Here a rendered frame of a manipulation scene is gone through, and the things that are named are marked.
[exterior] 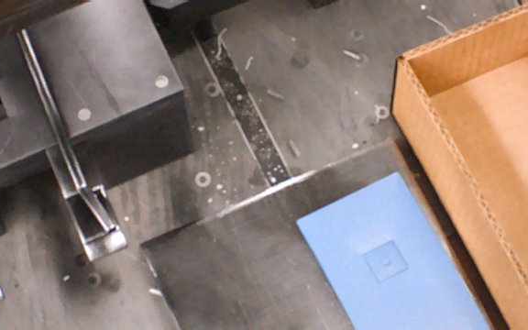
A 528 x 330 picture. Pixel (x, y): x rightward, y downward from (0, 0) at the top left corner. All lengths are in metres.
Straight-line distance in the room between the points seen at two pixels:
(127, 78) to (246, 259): 0.13
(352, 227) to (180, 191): 0.11
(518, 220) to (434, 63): 0.11
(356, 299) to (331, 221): 0.05
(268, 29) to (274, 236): 0.16
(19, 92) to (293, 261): 0.19
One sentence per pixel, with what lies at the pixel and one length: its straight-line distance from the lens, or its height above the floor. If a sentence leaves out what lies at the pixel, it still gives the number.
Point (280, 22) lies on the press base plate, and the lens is 0.80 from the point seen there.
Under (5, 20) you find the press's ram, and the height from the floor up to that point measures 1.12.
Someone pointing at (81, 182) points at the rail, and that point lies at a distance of 0.66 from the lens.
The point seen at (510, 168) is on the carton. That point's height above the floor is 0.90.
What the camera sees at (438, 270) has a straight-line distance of 0.70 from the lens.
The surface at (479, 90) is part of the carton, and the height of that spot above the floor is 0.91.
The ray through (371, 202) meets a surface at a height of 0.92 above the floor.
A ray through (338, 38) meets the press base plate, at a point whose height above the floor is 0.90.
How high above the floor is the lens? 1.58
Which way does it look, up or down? 65 degrees down
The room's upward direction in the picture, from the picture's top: 5 degrees counter-clockwise
